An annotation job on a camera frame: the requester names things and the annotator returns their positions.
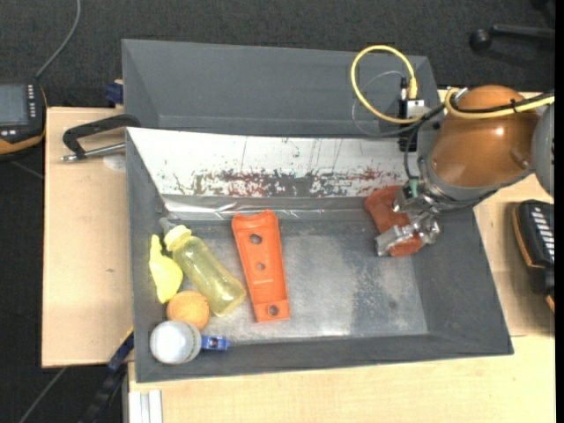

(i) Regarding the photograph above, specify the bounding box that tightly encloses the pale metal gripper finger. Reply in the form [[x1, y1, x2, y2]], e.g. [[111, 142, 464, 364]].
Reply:
[[374, 224, 416, 257], [414, 218, 442, 246]]

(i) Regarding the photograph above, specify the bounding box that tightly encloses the red-orange block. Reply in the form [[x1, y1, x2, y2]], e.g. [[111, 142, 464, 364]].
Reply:
[[363, 185, 425, 258]]

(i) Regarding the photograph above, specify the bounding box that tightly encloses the grey metal bin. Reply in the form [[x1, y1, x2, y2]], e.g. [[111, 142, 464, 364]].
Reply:
[[121, 38, 515, 383]]

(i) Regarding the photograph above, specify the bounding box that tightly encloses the orange flat block with holes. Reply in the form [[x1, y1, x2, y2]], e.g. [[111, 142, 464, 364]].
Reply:
[[231, 209, 292, 324]]

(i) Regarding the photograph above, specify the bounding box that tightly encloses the clear yellow plastic bottle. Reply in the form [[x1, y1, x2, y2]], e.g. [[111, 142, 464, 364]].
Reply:
[[159, 217, 248, 318]]

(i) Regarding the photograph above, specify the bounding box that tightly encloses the orange ball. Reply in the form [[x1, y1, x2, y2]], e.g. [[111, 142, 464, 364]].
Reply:
[[166, 290, 211, 331]]

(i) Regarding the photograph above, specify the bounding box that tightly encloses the yellow soft toy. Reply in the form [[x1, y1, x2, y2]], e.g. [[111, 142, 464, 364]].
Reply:
[[148, 234, 184, 305]]

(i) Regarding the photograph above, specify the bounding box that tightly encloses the pale wood board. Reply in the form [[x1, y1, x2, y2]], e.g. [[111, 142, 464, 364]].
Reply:
[[41, 88, 555, 368]]

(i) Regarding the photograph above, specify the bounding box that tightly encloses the black cylinder on white bracket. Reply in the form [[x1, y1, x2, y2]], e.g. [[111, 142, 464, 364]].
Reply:
[[397, 76, 427, 153]]

